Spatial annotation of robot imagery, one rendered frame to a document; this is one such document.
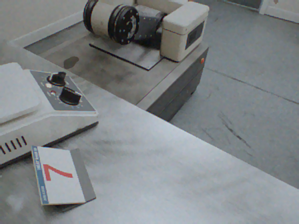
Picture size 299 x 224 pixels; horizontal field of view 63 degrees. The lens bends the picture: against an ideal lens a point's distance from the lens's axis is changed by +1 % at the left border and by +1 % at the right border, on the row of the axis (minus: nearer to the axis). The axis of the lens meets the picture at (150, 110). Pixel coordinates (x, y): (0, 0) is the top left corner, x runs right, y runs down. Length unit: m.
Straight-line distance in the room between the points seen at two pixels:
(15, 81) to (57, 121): 0.08
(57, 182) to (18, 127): 0.09
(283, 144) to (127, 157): 1.29
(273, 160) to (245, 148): 0.15
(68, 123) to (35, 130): 0.05
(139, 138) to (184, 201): 0.12
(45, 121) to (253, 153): 1.24
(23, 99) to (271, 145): 1.38
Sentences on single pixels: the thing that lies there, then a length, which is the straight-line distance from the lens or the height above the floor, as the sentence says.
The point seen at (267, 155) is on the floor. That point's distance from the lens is 1.50.
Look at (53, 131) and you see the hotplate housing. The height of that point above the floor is 0.78.
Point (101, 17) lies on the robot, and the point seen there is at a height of 0.62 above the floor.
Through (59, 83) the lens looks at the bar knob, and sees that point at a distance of 0.45.
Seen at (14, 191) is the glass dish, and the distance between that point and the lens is 0.37.
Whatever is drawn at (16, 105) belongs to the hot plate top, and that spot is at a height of 0.84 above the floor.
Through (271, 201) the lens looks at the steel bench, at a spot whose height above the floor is 0.75.
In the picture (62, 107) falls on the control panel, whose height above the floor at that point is 0.81.
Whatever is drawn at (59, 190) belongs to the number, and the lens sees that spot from 0.34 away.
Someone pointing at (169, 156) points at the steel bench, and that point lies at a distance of 0.39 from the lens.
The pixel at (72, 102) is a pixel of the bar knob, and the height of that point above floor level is 0.80.
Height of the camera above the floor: 1.07
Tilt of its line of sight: 45 degrees down
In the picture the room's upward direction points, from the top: 5 degrees clockwise
